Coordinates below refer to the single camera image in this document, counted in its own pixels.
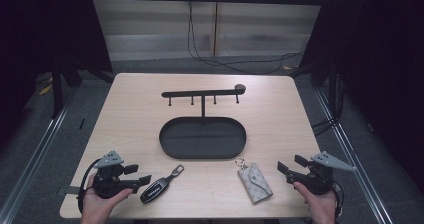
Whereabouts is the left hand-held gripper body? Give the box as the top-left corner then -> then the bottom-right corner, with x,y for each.
91,150 -> 141,200

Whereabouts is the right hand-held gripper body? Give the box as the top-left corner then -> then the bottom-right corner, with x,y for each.
285,151 -> 357,196

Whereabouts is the black car key fob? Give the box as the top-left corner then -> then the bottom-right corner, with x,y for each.
139,164 -> 185,205

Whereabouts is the grey patterned key pouch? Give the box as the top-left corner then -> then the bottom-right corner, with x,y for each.
234,156 -> 274,205

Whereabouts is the black key rack with tray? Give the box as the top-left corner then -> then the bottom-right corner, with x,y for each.
158,83 -> 248,161

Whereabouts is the person's left hand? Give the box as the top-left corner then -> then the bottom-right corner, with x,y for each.
79,173 -> 135,224

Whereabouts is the person's right hand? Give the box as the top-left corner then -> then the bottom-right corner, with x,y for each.
292,181 -> 337,224

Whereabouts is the black metal stand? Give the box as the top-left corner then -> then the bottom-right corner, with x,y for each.
50,61 -> 65,120

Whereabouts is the yellow floor tape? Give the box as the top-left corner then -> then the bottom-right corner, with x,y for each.
38,83 -> 54,97

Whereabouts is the black curtain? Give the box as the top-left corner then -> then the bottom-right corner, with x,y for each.
299,0 -> 424,193
0,0 -> 114,152

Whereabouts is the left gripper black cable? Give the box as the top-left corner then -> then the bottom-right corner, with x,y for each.
76,158 -> 101,215

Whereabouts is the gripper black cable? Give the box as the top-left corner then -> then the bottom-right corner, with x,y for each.
76,158 -> 101,215
331,179 -> 345,219

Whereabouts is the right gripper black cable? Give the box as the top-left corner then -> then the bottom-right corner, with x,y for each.
331,179 -> 345,219

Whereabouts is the grey table strap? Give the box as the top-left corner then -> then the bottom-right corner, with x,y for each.
55,185 -> 82,196

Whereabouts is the aluminium floor rail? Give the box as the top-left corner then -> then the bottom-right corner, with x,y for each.
0,83 -> 78,224
314,89 -> 395,224

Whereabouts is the bundle of black floor cables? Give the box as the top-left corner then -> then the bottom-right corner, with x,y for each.
311,73 -> 346,137

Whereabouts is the black hanging wall cable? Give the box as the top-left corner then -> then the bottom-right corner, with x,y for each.
186,0 -> 305,76

